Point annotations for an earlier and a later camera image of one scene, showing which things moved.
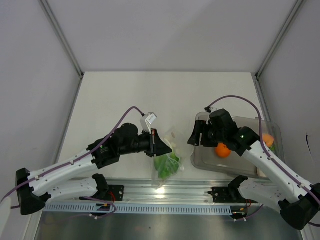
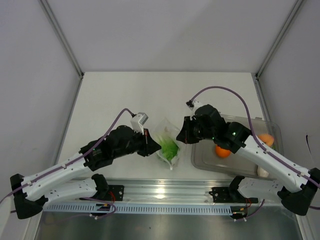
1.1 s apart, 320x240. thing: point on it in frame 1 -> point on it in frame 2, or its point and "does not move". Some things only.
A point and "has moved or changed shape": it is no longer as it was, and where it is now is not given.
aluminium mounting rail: x=181 y=191 does not move
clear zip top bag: x=168 y=165 has moved or changed shape
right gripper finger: x=199 y=128 -> x=185 y=135
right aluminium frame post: x=298 y=3 does not move
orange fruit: x=222 y=150 does not move
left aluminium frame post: x=62 y=36 does not move
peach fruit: x=268 y=139 does not move
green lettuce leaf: x=166 y=165 has moved or changed shape
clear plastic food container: x=205 y=159 does not move
